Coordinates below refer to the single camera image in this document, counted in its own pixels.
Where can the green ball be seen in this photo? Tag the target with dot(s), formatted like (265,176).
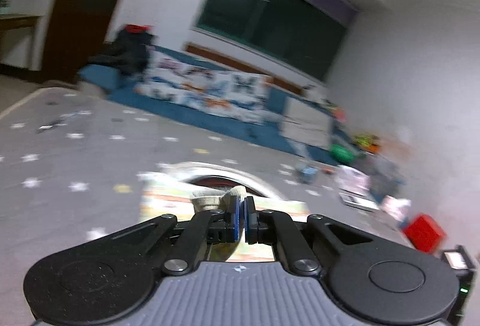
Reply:
(341,153)

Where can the black clothing with red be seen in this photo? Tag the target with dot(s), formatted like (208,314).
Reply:
(127,48)

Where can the pink white tissue pack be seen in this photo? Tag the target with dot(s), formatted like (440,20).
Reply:
(395,207)

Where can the red block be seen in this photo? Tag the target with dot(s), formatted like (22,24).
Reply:
(425,232)

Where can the brown wooden sofa rail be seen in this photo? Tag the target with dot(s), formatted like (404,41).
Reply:
(240,63)

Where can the grey star tablecloth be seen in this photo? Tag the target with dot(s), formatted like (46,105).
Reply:
(75,146)

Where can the white handheld device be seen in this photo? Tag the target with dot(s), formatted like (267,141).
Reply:
(358,202)

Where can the white round basket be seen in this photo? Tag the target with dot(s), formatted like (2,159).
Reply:
(215,181)

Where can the blue sofa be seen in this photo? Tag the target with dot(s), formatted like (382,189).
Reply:
(210,119)

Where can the grey pillow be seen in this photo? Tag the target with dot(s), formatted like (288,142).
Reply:
(305,121)

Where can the pink white plastic bag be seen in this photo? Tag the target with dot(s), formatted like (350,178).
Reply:
(352,179)

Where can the butterfly print pillow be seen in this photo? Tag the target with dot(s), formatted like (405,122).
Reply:
(210,89)

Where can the green framed window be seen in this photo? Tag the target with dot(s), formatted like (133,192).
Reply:
(270,18)

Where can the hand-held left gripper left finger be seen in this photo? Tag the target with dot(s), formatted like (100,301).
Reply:
(235,215)

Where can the dark wooden door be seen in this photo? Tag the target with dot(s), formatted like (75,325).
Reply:
(86,10)

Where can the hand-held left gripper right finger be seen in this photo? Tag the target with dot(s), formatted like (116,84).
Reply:
(248,215)

